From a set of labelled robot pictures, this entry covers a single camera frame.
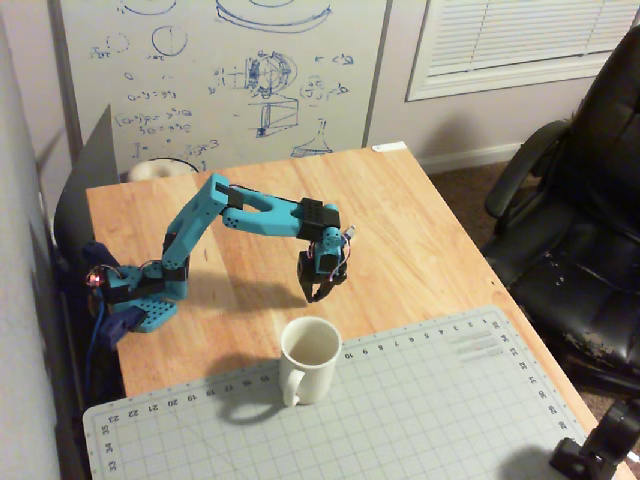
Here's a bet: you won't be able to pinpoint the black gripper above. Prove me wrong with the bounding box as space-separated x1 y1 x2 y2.
297 251 349 305

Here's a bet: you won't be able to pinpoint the white ceramic mug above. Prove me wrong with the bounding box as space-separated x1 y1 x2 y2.
278 315 343 407

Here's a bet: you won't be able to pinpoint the grey gridded cutting mat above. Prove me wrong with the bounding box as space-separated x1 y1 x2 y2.
82 304 601 480

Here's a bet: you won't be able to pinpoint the white tape roll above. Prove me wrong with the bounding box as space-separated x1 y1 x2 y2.
128 158 199 183

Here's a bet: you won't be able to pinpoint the blue table clamp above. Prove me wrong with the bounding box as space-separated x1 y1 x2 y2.
94 305 147 352

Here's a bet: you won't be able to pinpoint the whiteboard with blue drawings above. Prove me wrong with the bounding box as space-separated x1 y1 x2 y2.
49 0 394 175

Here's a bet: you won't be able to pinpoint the dark grey panel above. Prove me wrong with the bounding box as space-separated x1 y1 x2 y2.
52 103 122 251

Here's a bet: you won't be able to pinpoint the black leather office chair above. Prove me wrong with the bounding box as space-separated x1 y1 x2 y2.
479 22 640 396

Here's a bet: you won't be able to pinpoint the white window blinds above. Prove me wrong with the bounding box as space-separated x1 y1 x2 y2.
405 0 640 103

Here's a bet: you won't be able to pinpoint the blue cable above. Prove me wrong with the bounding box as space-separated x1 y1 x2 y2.
85 294 110 399

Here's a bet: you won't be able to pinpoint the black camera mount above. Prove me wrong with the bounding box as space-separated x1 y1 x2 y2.
549 399 640 480

